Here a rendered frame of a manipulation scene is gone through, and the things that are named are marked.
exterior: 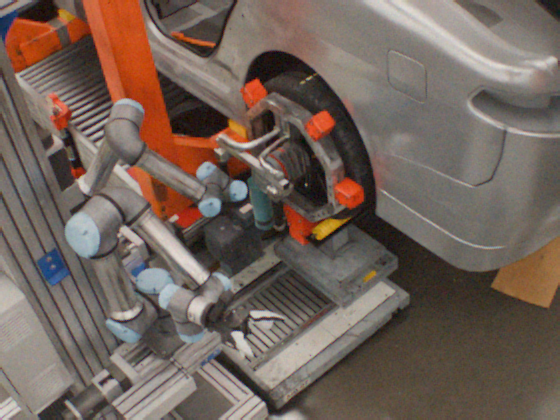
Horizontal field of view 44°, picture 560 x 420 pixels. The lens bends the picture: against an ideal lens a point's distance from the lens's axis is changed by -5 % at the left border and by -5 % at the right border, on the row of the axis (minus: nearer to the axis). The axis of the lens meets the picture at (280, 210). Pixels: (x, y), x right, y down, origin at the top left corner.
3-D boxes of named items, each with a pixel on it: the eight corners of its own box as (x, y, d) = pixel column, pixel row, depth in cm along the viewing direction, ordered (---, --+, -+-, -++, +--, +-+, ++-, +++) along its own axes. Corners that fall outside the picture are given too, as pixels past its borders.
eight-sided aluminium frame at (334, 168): (349, 234, 301) (341, 129, 264) (337, 242, 298) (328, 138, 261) (266, 175, 334) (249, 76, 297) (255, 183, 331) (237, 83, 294)
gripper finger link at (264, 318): (284, 324, 197) (250, 326, 196) (283, 308, 193) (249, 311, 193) (285, 332, 194) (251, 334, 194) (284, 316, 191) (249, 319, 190)
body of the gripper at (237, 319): (254, 334, 196) (218, 318, 202) (252, 312, 191) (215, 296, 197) (238, 352, 191) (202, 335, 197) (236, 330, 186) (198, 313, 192)
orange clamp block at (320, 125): (329, 133, 275) (337, 123, 266) (313, 143, 271) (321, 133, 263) (317, 119, 275) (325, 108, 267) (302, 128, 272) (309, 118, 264)
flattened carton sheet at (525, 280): (577, 234, 361) (578, 229, 359) (546, 309, 329) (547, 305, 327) (523, 218, 374) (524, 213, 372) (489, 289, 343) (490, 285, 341)
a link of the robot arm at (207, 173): (207, 176, 257) (229, 192, 263) (209, 156, 266) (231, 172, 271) (192, 187, 261) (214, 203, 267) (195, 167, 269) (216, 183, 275)
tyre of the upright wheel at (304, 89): (311, 169, 352) (411, 214, 304) (274, 193, 342) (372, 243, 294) (279, 45, 315) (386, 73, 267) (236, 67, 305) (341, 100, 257)
